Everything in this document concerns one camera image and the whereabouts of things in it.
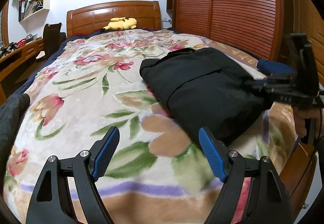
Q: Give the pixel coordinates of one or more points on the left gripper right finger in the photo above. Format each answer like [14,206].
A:
[252,191]

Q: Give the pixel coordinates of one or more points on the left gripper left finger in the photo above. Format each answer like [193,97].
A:
[51,200]

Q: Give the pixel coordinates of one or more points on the black double-breasted coat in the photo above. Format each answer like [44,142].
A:
[205,88]

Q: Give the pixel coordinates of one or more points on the dark jacket sleeve forearm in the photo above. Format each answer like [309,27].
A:
[11,112]

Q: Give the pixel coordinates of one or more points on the right hand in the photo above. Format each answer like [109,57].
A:
[300,117]

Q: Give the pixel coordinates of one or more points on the navy bed sheet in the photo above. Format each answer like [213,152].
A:
[268,67]

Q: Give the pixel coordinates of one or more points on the wooden louvered wardrobe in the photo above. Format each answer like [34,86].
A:
[249,30]

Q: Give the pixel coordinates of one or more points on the floral bed blanket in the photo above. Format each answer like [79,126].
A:
[157,174]

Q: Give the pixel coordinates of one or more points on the wooden desk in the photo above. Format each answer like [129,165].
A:
[18,66]

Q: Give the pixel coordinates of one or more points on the red basket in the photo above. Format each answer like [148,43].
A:
[21,43]

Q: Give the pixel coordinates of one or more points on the dark wooden chair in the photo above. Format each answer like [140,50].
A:
[52,40]

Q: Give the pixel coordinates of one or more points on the yellow plush toy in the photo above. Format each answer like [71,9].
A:
[120,24]

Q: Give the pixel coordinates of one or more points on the wooden headboard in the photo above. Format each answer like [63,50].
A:
[93,17]

